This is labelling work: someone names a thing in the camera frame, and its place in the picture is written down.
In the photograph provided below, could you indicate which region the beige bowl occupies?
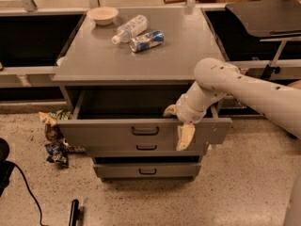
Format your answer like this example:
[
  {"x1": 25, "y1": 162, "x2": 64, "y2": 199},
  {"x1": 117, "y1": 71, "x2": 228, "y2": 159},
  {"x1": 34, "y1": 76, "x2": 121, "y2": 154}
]
[{"x1": 87, "y1": 7, "x2": 119, "y2": 25}]

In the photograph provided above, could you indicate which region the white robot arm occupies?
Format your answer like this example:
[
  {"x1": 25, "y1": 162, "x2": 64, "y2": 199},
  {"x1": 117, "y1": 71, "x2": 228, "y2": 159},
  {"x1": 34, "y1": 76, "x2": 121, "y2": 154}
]
[{"x1": 164, "y1": 58, "x2": 300, "y2": 226}]

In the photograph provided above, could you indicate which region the black cable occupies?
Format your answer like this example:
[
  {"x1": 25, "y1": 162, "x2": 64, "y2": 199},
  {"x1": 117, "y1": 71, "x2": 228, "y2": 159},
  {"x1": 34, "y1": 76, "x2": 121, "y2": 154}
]
[{"x1": 8, "y1": 161, "x2": 50, "y2": 226}]

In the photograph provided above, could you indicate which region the blue silver soda can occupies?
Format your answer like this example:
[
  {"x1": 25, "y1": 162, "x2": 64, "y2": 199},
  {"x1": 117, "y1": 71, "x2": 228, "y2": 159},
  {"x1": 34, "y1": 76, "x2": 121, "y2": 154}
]
[{"x1": 130, "y1": 30, "x2": 165, "y2": 53}]

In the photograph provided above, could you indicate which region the black cylindrical tool on floor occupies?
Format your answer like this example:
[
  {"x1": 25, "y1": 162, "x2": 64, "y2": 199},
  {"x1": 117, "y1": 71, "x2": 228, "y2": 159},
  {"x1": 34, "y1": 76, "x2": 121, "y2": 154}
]
[{"x1": 69, "y1": 199, "x2": 79, "y2": 226}]

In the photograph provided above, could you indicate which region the grey top drawer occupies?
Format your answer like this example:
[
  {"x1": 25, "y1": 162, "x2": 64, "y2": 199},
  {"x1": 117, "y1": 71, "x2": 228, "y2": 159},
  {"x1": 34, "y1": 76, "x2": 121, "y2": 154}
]
[{"x1": 57, "y1": 88, "x2": 233, "y2": 149}]

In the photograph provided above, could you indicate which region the grey bottom drawer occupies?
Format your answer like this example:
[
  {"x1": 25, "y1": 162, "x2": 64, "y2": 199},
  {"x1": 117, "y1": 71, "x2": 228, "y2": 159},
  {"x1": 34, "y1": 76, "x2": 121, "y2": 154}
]
[{"x1": 93, "y1": 163, "x2": 200, "y2": 180}]

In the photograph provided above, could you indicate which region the brown snack bag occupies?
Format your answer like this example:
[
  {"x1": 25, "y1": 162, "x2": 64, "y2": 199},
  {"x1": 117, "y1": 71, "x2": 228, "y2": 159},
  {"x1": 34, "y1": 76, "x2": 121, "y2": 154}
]
[{"x1": 44, "y1": 124, "x2": 86, "y2": 153}]

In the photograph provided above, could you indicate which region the green white snack bag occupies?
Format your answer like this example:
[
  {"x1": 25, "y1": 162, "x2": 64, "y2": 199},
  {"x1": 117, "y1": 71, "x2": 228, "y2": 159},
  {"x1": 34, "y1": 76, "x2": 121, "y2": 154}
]
[{"x1": 39, "y1": 110, "x2": 71, "y2": 127}]

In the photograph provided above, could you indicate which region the black tray table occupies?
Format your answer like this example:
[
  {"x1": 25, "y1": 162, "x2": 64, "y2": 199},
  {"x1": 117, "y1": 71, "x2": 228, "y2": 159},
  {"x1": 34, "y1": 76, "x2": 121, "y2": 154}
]
[{"x1": 225, "y1": 0, "x2": 301, "y2": 80}]

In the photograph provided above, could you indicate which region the grey middle drawer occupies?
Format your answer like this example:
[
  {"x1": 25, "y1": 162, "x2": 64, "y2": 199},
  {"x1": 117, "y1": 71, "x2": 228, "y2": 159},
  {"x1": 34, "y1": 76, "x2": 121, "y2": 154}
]
[{"x1": 85, "y1": 142, "x2": 209, "y2": 157}]

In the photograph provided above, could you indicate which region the black device at left edge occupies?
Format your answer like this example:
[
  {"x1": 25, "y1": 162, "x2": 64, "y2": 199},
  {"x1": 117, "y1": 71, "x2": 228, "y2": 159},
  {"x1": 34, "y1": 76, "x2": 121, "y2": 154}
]
[{"x1": 0, "y1": 138, "x2": 14, "y2": 197}]

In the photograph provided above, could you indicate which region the grey drawer cabinet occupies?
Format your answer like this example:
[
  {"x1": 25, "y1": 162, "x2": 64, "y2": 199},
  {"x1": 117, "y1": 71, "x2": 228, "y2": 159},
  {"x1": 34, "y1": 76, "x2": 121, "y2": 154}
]
[{"x1": 54, "y1": 8, "x2": 231, "y2": 166}]

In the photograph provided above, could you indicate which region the clear plastic water bottle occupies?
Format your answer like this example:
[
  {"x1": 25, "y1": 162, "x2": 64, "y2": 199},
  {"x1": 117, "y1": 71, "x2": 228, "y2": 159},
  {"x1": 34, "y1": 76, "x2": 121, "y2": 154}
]
[{"x1": 112, "y1": 15, "x2": 149, "y2": 44}]

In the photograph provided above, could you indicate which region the wooden stick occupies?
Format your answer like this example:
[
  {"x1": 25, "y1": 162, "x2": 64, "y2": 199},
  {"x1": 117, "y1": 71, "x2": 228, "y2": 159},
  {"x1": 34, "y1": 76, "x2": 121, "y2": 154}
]
[{"x1": 163, "y1": 0, "x2": 186, "y2": 4}]

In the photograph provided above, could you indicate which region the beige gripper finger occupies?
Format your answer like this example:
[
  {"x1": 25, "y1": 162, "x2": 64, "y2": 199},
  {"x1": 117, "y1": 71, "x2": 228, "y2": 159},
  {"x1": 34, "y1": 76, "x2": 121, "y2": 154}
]
[
  {"x1": 177, "y1": 123, "x2": 196, "y2": 151},
  {"x1": 163, "y1": 105, "x2": 176, "y2": 117}
]

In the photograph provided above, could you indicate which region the grey drawer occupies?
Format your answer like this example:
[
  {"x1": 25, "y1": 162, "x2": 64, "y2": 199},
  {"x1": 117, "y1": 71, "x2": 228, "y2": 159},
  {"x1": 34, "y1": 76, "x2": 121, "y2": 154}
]
[
  {"x1": 57, "y1": 88, "x2": 233, "y2": 149},
  {"x1": 85, "y1": 142, "x2": 209, "y2": 157},
  {"x1": 93, "y1": 163, "x2": 200, "y2": 180}
]

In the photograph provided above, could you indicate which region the blue snack bag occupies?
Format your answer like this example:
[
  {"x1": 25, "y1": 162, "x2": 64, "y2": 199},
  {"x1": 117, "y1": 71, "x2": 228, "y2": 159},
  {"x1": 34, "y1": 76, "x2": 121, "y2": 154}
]
[{"x1": 45, "y1": 142, "x2": 69, "y2": 167}]

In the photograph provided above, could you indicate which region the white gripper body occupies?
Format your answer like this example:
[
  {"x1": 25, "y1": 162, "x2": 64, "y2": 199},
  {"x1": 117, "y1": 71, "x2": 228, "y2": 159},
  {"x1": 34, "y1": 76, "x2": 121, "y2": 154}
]
[{"x1": 176, "y1": 94, "x2": 208, "y2": 124}]

